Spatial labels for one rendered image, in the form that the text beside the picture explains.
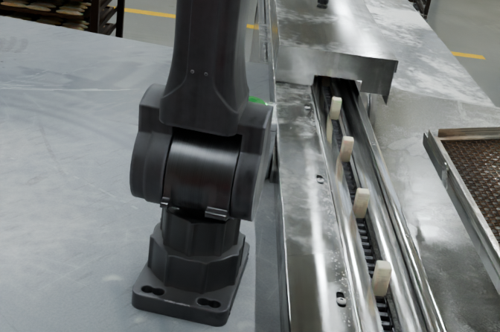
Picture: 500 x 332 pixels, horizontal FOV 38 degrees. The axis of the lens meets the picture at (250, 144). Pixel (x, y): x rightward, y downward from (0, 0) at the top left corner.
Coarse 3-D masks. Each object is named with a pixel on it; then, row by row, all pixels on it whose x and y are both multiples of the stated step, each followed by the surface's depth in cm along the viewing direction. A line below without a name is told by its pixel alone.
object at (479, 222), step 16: (448, 128) 89; (464, 128) 88; (480, 128) 88; (496, 128) 88; (432, 144) 87; (464, 144) 88; (496, 144) 87; (448, 160) 83; (480, 160) 83; (496, 160) 83; (496, 176) 79; (464, 192) 74; (480, 192) 76; (496, 192) 76; (464, 208) 73; (480, 208) 73; (496, 208) 73; (480, 224) 68; (496, 240) 67; (496, 256) 64
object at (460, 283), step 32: (416, 96) 124; (384, 128) 109; (416, 128) 110; (384, 160) 98; (416, 160) 99; (416, 192) 90; (416, 224) 83; (448, 224) 84; (448, 256) 77; (448, 288) 72; (480, 288) 73; (448, 320) 67; (480, 320) 68
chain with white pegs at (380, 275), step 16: (336, 112) 103; (336, 128) 101; (352, 144) 90; (352, 176) 87; (352, 192) 84; (368, 192) 78; (368, 240) 74; (368, 256) 72; (368, 272) 69; (384, 272) 65; (384, 288) 65; (384, 304) 64; (384, 320) 63
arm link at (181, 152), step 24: (192, 144) 57; (216, 144) 57; (240, 144) 57; (168, 168) 57; (192, 168) 56; (216, 168) 56; (168, 192) 57; (192, 192) 57; (216, 192) 57; (216, 216) 57
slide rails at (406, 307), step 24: (336, 96) 110; (336, 144) 93; (360, 144) 94; (336, 168) 87; (360, 168) 87; (336, 192) 81; (384, 216) 77; (360, 240) 72; (384, 240) 73; (360, 264) 68; (360, 288) 64; (408, 288) 66; (360, 312) 61; (408, 312) 62
